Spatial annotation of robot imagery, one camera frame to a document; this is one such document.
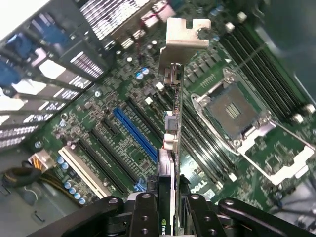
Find silver CPU socket cover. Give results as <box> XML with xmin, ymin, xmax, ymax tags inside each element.
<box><xmin>236</xmin><ymin>120</ymin><xmax>316</xmax><ymax>187</ymax></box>

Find yellow black power cable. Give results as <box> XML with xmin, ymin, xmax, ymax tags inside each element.
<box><xmin>0</xmin><ymin>149</ymin><xmax>66</xmax><ymax>198</ymax></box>

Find green motherboard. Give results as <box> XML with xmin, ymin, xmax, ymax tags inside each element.
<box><xmin>46</xmin><ymin>0</ymin><xmax>316</xmax><ymax>223</ymax></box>

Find CPU socket with metal frame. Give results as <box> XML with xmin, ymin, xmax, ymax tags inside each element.
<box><xmin>191</xmin><ymin>68</ymin><xmax>277</xmax><ymax>154</ymax></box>

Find black and silver PC case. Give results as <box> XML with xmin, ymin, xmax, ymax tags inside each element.
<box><xmin>0</xmin><ymin>0</ymin><xmax>316</xmax><ymax>237</ymax></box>

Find long black expansion slot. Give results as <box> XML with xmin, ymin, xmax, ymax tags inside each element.
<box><xmin>76</xmin><ymin>138</ymin><xmax>130</xmax><ymax>196</ymax></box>
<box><xmin>126</xmin><ymin>96</ymin><xmax>165</xmax><ymax>149</ymax></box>

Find thin metal locking lever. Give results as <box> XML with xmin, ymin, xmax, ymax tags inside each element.
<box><xmin>232</xmin><ymin>44</ymin><xmax>270</xmax><ymax>73</ymax></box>
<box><xmin>277</xmin><ymin>122</ymin><xmax>316</xmax><ymax>150</ymax></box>

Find RAM slot black clips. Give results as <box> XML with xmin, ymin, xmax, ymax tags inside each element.
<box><xmin>232</xmin><ymin>19</ymin><xmax>308</xmax><ymax>119</ymax></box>
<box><xmin>184</xmin><ymin>108</ymin><xmax>241</xmax><ymax>176</ymax></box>
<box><xmin>219</xmin><ymin>32</ymin><xmax>294</xmax><ymax>125</ymax></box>
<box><xmin>150</xmin><ymin>91</ymin><xmax>230</xmax><ymax>186</ymax></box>

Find black expansion slot blue latch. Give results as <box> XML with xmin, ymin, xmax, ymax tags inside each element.
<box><xmin>90</xmin><ymin>128</ymin><xmax>145</xmax><ymax>191</ymax></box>

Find short black expansion slot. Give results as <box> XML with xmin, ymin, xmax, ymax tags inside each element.
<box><xmin>100</xmin><ymin>118</ymin><xmax>119</xmax><ymax>138</ymax></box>

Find white expansion slot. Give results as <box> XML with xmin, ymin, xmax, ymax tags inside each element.
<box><xmin>58</xmin><ymin>145</ymin><xmax>112</xmax><ymax>199</ymax></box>

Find thin red wire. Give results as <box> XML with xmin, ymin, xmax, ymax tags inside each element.
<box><xmin>137</xmin><ymin>3</ymin><xmax>175</xmax><ymax>66</ymax></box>

